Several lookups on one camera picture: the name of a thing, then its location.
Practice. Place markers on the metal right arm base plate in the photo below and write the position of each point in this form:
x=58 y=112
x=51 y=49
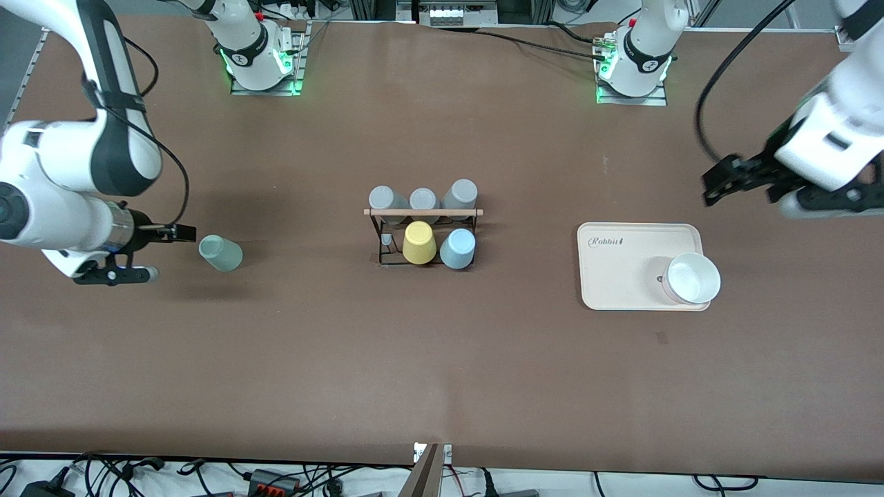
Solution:
x=298 y=69

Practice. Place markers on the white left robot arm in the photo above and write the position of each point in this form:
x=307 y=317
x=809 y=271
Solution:
x=842 y=131

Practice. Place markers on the pale green plastic cup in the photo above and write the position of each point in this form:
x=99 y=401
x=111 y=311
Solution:
x=222 y=254

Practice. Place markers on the cream plastic tray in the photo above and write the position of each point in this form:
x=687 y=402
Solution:
x=621 y=269

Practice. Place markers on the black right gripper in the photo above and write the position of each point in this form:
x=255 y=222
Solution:
x=143 y=226

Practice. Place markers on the brown camera stand post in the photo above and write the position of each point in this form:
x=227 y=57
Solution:
x=423 y=480

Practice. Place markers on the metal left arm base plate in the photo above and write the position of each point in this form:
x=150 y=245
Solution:
x=608 y=99

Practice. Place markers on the white label bracket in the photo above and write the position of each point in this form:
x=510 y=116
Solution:
x=447 y=453

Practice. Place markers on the black red connector box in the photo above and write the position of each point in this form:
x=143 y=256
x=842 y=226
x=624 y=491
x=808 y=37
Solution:
x=273 y=483

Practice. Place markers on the white bowl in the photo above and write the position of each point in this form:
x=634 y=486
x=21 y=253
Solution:
x=692 y=277

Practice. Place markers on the grey plastic cup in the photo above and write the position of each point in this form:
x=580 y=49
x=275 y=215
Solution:
x=461 y=193
x=383 y=199
x=423 y=199

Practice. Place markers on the yellow plastic cup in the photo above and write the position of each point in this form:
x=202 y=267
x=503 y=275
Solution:
x=419 y=243

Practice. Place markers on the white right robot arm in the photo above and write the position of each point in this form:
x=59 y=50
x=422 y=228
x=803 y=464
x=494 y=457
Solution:
x=69 y=186

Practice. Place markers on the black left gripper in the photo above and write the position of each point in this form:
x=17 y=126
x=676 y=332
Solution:
x=758 y=168

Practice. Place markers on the black power adapter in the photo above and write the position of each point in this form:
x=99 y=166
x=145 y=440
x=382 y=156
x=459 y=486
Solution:
x=48 y=490

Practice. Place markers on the light blue plastic cup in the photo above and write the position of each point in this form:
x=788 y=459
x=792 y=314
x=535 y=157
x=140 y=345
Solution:
x=458 y=250

